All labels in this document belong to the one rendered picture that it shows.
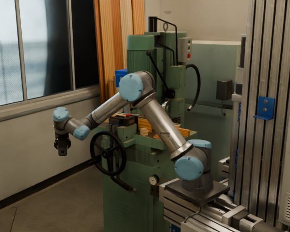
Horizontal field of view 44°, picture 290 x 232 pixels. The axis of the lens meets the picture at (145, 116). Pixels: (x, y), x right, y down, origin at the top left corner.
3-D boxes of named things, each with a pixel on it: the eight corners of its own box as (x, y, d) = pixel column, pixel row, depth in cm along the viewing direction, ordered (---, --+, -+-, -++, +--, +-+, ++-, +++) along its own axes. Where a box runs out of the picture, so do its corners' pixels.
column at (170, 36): (142, 131, 265) (142, 31, 247) (159, 124, 282) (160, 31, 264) (168, 136, 252) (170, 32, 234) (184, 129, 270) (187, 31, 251)
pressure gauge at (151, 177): (148, 186, 218) (148, 174, 216) (152, 184, 221) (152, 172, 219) (156, 189, 215) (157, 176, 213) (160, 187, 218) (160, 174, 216)
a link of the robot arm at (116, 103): (152, 63, 171) (84, 114, 193) (143, 65, 162) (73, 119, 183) (165, 83, 171) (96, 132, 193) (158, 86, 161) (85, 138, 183)
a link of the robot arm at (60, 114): (62, 122, 169) (48, 113, 171) (63, 134, 178) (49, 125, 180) (73, 111, 174) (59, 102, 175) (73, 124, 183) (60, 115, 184)
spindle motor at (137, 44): (121, 84, 232) (120, 35, 225) (138, 80, 246) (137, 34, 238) (143, 86, 222) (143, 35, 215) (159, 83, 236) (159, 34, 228)
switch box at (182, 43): (176, 61, 246) (177, 37, 242) (184, 60, 254) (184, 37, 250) (184, 62, 242) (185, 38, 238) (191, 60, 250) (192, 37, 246)
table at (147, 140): (80, 136, 241) (80, 127, 239) (110, 125, 265) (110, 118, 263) (154, 155, 206) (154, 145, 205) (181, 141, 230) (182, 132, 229)
